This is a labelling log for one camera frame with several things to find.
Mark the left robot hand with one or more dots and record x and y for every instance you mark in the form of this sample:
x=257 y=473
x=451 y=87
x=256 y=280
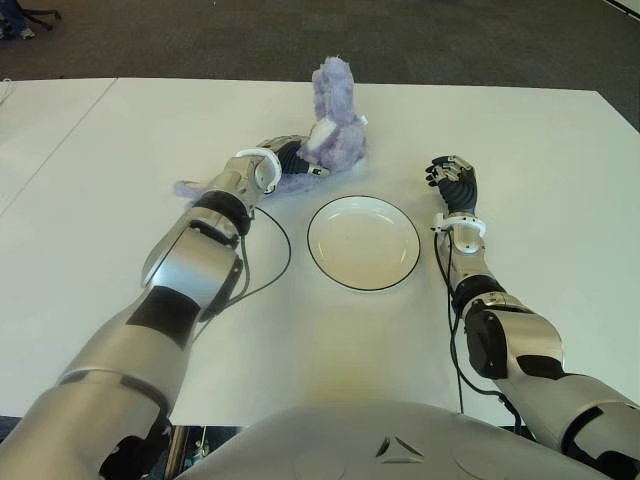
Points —
x=295 y=160

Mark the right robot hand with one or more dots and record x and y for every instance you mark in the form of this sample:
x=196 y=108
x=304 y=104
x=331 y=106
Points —
x=462 y=192

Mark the purple plush bunny doll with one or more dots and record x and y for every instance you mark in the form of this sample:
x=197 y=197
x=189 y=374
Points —
x=340 y=140

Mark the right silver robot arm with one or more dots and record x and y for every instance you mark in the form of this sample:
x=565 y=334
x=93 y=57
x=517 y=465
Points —
x=535 y=340

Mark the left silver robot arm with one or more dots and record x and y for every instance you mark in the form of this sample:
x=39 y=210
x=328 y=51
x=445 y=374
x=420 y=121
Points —
x=190 y=265

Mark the white plate black rim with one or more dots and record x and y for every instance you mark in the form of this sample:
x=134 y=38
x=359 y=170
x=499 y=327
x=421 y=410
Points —
x=362 y=245

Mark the silver robot torso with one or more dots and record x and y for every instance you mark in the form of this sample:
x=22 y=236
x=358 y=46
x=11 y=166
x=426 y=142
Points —
x=350 y=440

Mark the black office chair base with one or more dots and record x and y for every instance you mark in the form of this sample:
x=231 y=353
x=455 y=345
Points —
x=42 y=12

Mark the white sneaker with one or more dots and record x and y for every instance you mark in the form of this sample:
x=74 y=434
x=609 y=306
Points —
x=25 y=33

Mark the metal table leg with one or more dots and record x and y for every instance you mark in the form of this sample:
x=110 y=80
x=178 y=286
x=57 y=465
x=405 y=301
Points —
x=177 y=450

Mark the blue jeans leg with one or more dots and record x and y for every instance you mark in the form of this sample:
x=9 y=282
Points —
x=12 y=15

